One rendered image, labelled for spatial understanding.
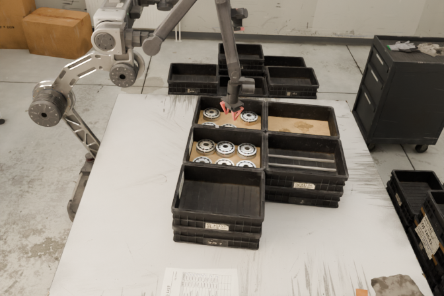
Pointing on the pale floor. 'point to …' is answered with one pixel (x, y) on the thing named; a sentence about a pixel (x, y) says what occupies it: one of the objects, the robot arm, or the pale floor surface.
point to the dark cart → (401, 94)
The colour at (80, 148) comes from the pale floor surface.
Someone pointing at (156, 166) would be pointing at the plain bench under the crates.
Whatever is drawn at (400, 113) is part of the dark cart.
